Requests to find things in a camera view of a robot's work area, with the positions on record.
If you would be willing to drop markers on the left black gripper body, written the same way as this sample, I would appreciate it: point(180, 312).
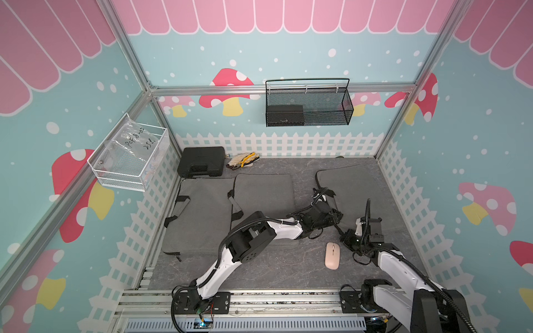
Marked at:
point(330, 220)

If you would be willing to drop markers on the black box in basket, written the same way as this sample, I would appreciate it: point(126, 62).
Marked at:
point(285, 115)

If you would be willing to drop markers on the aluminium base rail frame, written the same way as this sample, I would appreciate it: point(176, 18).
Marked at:
point(263, 295)

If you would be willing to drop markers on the clear plastic bag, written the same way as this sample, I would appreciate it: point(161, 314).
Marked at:
point(126, 157)

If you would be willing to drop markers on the pink computer mouse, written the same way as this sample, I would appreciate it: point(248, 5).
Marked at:
point(332, 256)

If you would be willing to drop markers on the black plastic tool case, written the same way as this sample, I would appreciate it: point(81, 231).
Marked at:
point(202, 161)

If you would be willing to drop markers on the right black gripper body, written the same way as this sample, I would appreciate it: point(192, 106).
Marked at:
point(354, 243)

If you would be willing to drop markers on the yellow black pliers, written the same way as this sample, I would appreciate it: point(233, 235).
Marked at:
point(249, 159)

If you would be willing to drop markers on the black wire mesh basket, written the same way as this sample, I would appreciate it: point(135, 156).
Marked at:
point(326, 102)

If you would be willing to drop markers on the white wire basket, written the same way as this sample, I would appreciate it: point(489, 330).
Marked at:
point(155, 161)

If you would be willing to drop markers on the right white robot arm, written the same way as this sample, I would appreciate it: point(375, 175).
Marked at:
point(416, 301)

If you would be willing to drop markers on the grey laptop bag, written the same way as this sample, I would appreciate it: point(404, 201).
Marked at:
point(200, 218)
point(353, 186)
point(273, 195)

